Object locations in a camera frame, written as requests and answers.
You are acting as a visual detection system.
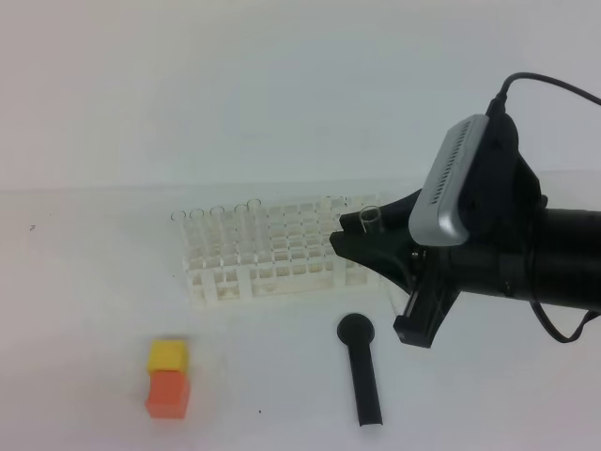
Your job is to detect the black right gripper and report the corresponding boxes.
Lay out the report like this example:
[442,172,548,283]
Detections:
[330,113,547,348]

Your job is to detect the clear glass test tube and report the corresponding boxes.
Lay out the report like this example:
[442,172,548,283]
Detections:
[359,205,406,317]

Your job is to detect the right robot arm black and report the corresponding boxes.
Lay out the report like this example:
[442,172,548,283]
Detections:
[330,113,600,348]

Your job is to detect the white plastic test tube rack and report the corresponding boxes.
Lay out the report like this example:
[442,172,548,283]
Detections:
[185,195,385,308]

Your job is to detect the clear tube far left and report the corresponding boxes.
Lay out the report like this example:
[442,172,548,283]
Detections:
[171,210,195,272]

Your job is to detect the black scoop with round head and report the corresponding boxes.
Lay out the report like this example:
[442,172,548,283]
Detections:
[337,313,383,427]

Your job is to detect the yellow cube block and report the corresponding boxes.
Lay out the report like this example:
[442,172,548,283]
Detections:
[146,339,189,374]

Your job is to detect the orange cube block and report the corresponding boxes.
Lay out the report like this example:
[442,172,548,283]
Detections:
[145,370,191,420]

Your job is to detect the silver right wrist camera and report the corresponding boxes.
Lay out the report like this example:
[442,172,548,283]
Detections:
[408,114,488,247]

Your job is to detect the black right camera cable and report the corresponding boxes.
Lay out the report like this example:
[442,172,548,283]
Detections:
[485,71,601,344]

